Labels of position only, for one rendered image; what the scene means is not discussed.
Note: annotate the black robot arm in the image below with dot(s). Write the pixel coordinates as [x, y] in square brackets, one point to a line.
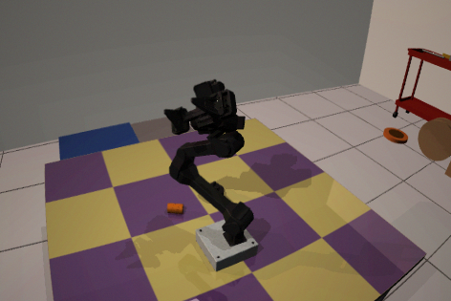
[183, 170]

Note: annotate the orange knob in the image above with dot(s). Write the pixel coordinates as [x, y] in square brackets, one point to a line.
[175, 208]

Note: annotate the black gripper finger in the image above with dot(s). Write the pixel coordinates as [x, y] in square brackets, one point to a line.
[212, 105]
[176, 117]

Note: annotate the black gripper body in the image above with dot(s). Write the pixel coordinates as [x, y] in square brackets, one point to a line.
[205, 120]

